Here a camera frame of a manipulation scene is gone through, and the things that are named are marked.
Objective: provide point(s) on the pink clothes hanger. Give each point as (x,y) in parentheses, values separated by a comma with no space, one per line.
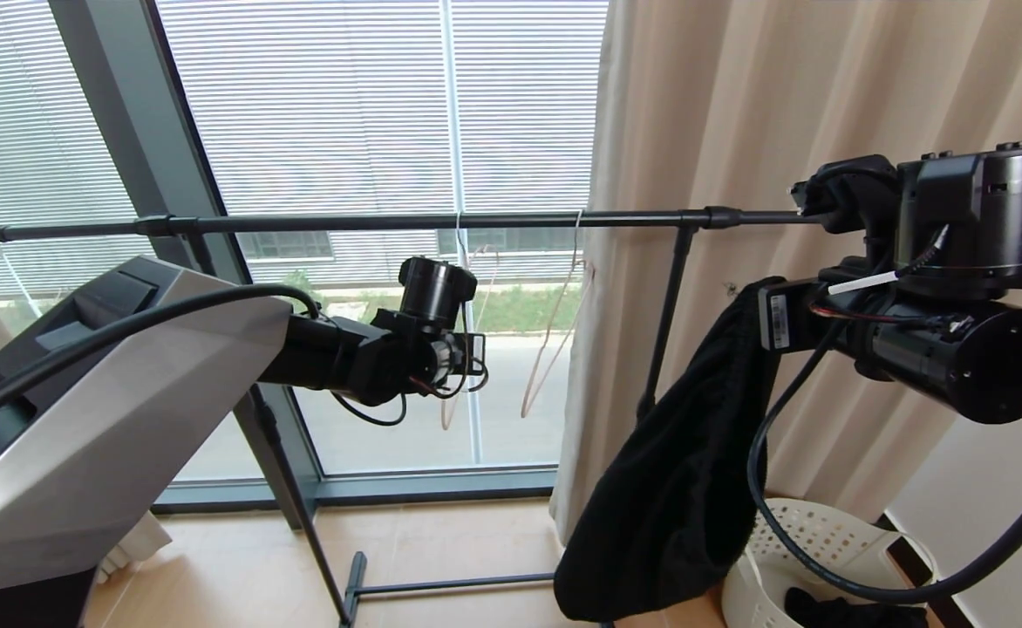
(460,235)
(578,231)

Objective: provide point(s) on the black clothes rack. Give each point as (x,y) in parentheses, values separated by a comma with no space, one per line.
(345,221)

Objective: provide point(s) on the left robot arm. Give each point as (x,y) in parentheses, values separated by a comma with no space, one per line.
(127,419)

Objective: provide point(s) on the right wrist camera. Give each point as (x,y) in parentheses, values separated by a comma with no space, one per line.
(842,196)

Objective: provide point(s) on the window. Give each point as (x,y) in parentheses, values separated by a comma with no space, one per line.
(153,131)

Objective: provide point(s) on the white laundry basket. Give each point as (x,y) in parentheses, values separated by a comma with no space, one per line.
(825,541)

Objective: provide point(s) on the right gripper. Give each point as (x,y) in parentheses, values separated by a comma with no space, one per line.
(982,362)

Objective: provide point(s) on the black garment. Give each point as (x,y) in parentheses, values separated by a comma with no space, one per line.
(677,488)
(851,610)

